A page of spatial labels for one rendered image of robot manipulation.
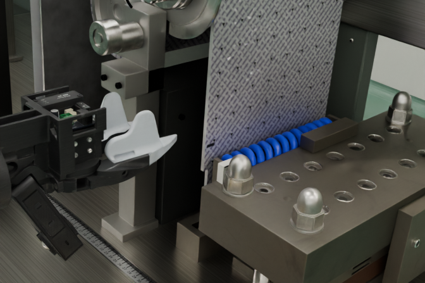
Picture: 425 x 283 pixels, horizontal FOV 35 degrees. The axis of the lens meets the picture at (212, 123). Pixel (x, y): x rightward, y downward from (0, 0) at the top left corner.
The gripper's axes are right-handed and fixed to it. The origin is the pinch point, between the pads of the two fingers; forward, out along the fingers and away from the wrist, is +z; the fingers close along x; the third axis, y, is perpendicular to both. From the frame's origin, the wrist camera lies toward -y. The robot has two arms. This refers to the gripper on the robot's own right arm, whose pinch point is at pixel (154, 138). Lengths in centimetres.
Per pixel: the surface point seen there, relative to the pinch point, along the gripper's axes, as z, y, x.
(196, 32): 7.5, 10.4, 2.3
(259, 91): 16.8, 1.7, 0.3
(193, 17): 7.3, 12.1, 2.8
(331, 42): 30.4, 5.7, 0.3
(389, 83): 273, -98, 135
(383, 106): 259, -106, 127
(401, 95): 39.6, -1.8, -6.4
